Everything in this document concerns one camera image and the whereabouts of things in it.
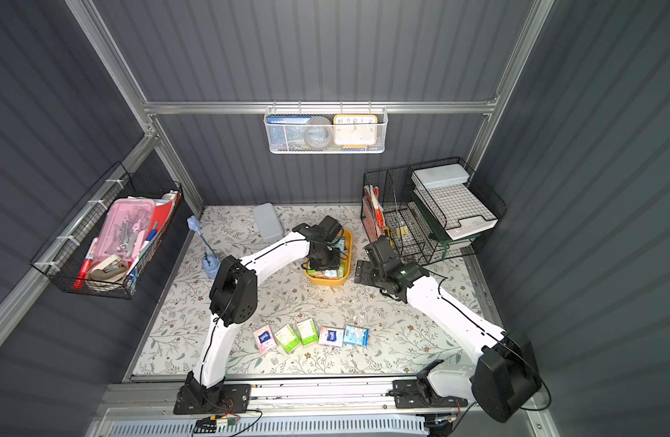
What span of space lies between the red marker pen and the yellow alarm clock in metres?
0.73

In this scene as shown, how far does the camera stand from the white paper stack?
0.91 metres

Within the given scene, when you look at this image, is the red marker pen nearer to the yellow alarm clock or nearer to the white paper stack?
the yellow alarm clock

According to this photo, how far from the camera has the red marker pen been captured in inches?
25.0
